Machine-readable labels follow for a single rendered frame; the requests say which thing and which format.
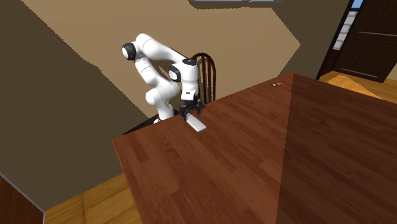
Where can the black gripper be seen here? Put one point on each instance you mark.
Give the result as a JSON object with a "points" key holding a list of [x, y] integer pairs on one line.
{"points": [[189, 105]]}

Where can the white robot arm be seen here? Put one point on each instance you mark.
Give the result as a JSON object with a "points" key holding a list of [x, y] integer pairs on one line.
{"points": [[161, 52]]}

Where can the white flat rectangular device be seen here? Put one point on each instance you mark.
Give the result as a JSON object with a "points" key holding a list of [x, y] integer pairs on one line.
{"points": [[196, 123]]}

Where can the dark wooden spindle chair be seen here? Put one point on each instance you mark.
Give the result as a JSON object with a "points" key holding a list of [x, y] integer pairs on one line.
{"points": [[207, 77]]}

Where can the dark robot stand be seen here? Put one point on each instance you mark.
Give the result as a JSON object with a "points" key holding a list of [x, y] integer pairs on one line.
{"points": [[145, 124]]}

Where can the brown wooden table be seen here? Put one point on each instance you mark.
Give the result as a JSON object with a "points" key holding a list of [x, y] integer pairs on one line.
{"points": [[248, 155]]}

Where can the small black and red object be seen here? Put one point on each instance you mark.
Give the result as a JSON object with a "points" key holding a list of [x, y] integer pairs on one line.
{"points": [[275, 84]]}

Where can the dark brown panel door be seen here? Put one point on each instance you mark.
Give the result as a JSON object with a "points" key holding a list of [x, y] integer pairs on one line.
{"points": [[369, 40]]}

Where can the dark wooden cabinet grey top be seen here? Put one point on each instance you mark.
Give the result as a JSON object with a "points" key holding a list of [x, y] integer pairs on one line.
{"points": [[15, 204]]}

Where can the window with white frame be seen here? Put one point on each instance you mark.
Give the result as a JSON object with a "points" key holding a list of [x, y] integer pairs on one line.
{"points": [[345, 26]]}

